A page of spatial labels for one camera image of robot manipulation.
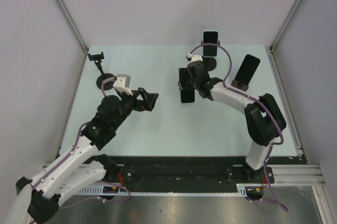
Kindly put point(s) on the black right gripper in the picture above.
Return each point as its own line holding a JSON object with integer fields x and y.
{"x": 189, "y": 74}

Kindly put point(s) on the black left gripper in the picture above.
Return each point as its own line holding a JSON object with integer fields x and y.
{"x": 141, "y": 105}

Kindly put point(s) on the black clamp phone stand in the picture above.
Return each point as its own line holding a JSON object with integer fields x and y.
{"x": 209, "y": 62}

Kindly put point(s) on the black round-base phone stand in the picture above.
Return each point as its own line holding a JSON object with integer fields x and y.
{"x": 97, "y": 59}

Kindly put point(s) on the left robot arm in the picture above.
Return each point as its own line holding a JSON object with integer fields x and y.
{"x": 81, "y": 165}

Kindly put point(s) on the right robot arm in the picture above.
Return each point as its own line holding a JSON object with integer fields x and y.
{"x": 264, "y": 119}

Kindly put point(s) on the wooden round-base phone stand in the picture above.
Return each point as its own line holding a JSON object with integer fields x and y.
{"x": 238, "y": 85}

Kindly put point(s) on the black phone leaning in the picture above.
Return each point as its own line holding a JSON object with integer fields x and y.
{"x": 247, "y": 69}

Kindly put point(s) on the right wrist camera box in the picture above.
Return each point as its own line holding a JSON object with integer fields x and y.
{"x": 194, "y": 58}

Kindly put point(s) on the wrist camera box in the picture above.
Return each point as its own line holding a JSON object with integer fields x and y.
{"x": 194, "y": 58}
{"x": 121, "y": 84}

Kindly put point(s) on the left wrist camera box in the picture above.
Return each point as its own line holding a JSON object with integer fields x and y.
{"x": 121, "y": 84}

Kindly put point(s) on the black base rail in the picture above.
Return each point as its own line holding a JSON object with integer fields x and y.
{"x": 188, "y": 175}

